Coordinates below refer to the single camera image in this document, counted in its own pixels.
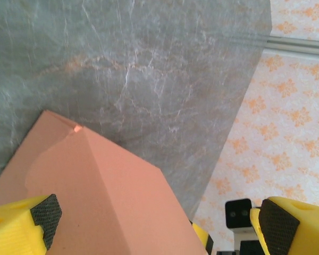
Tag orange paper box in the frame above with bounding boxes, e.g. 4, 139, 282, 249
0, 110, 209, 255

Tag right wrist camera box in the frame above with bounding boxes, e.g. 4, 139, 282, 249
225, 198, 259, 252

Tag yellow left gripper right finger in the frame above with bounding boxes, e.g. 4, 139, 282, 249
249, 195, 319, 255

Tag aluminium frame post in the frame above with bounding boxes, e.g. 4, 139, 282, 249
264, 36, 319, 57

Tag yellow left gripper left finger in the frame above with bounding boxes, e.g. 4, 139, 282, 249
0, 193, 63, 255

